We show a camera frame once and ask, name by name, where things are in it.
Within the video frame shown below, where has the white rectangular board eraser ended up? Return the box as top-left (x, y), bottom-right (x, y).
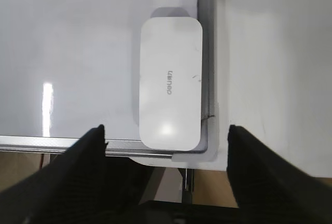
top-left (139, 17), bottom-right (203, 151)

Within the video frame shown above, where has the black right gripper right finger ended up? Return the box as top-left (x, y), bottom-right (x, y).
top-left (227, 125), bottom-right (331, 223)

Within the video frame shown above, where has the white board with grey frame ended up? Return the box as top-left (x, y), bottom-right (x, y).
top-left (1, 0), bottom-right (217, 161)

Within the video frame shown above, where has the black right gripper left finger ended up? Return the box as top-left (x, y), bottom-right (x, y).
top-left (1, 125), bottom-right (144, 223)

